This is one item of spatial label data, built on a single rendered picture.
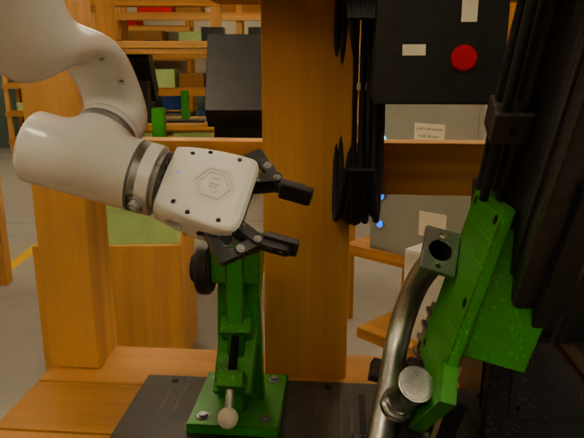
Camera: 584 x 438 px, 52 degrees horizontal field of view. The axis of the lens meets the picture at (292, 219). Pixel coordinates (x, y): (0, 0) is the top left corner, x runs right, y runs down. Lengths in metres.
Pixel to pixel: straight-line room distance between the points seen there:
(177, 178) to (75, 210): 0.40
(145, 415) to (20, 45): 0.56
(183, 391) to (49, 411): 0.21
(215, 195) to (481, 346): 0.32
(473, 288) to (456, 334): 0.05
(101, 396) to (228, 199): 0.50
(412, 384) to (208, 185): 0.30
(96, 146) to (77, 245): 0.40
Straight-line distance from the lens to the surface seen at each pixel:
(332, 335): 1.03
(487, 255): 0.60
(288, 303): 1.01
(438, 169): 1.04
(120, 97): 0.75
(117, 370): 1.13
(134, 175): 0.67
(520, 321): 0.64
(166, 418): 0.94
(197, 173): 0.68
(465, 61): 0.84
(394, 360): 0.76
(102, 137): 0.70
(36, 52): 0.61
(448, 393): 0.63
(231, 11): 7.62
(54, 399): 1.08
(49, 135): 0.71
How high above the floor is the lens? 1.40
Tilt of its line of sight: 14 degrees down
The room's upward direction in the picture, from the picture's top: straight up
